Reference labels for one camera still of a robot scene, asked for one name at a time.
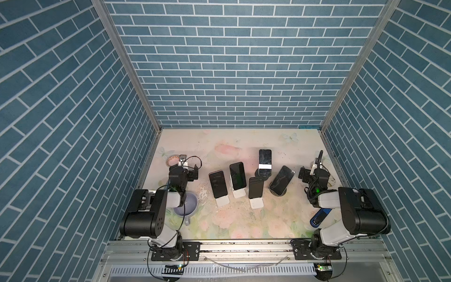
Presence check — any patterned shell stone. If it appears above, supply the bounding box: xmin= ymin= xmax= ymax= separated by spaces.
xmin=327 ymin=174 xmax=337 ymax=188

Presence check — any tape roll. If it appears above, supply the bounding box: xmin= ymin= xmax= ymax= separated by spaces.
xmin=166 ymin=155 xmax=180 ymax=167

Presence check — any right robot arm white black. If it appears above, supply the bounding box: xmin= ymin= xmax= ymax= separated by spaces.
xmin=298 ymin=166 xmax=391 ymax=259

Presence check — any lavender mug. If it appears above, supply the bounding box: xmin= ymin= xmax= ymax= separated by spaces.
xmin=173 ymin=192 xmax=198 ymax=226

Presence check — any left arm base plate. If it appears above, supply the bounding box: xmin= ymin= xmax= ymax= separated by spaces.
xmin=150 ymin=241 xmax=201 ymax=262

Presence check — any black round stand rear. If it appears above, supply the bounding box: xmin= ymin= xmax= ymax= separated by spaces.
xmin=255 ymin=169 xmax=272 ymax=181

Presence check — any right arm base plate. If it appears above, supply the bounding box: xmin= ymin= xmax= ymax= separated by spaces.
xmin=290 ymin=239 xmax=342 ymax=260

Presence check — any white phone stand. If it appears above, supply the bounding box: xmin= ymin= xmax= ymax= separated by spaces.
xmin=231 ymin=175 xmax=247 ymax=199
xmin=216 ymin=195 xmax=230 ymax=208
xmin=249 ymin=197 xmax=264 ymax=209

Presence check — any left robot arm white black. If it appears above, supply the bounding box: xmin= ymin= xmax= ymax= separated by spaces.
xmin=119 ymin=163 xmax=199 ymax=262

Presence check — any black phone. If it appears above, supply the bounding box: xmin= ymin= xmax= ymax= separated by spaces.
xmin=249 ymin=177 xmax=265 ymax=199
xmin=258 ymin=149 xmax=272 ymax=170
xmin=229 ymin=162 xmax=247 ymax=190
xmin=270 ymin=166 xmax=295 ymax=193
xmin=209 ymin=170 xmax=228 ymax=199

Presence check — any aluminium rail at front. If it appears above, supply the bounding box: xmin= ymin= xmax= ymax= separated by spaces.
xmin=93 ymin=238 xmax=402 ymax=282

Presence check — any blue stapler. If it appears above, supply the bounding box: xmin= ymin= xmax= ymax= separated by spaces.
xmin=310 ymin=208 xmax=332 ymax=228

